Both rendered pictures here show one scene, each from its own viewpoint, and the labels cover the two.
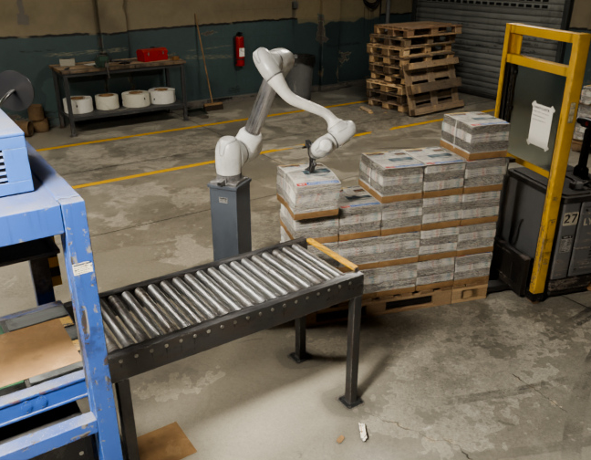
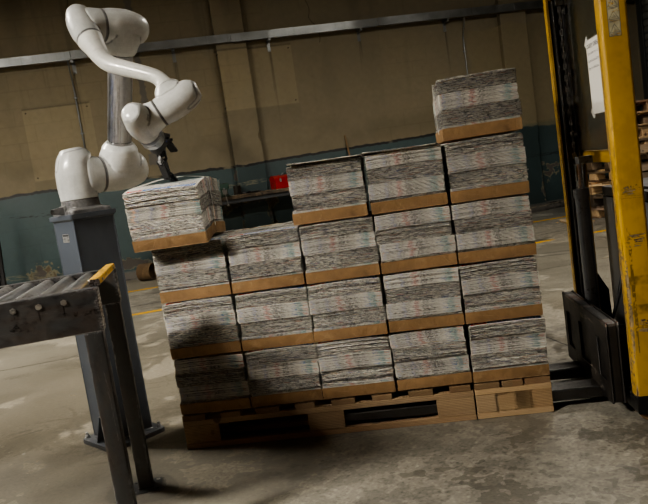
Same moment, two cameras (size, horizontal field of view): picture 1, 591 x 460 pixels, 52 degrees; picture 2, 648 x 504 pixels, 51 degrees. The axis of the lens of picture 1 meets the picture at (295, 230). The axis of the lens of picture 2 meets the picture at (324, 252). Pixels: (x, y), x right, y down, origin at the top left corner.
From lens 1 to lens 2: 241 cm
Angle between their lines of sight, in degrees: 28
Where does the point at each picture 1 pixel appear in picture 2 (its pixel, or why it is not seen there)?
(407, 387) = not seen: outside the picture
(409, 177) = (338, 178)
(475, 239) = (499, 291)
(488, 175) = (494, 167)
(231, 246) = not seen: hidden behind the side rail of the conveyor
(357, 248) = (266, 307)
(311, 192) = (149, 202)
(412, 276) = (384, 360)
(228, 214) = (73, 258)
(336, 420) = not seen: outside the picture
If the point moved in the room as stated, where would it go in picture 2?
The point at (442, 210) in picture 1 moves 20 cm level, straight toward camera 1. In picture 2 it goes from (416, 235) to (388, 245)
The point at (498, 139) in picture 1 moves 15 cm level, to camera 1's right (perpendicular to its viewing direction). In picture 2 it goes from (497, 98) to (540, 91)
